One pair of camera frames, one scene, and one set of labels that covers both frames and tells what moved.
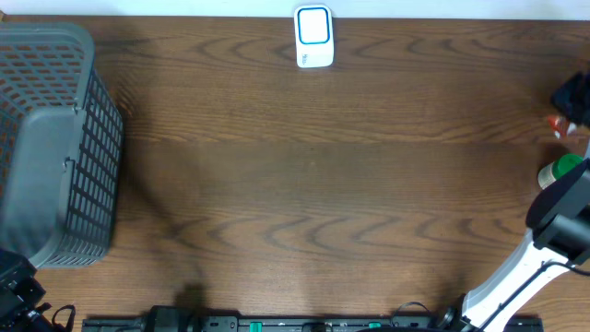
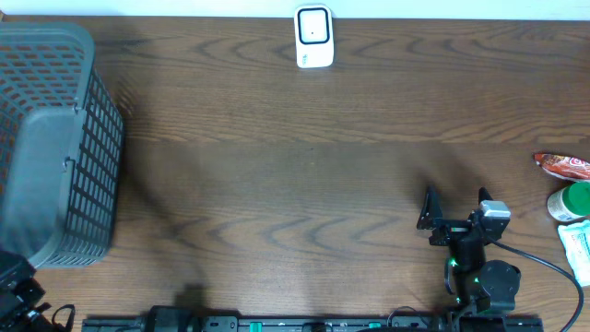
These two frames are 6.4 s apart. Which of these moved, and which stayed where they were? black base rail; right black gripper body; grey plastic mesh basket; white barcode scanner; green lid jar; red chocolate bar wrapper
Moved: red chocolate bar wrapper; green lid jar; right black gripper body
Stayed: black base rail; white barcode scanner; grey plastic mesh basket
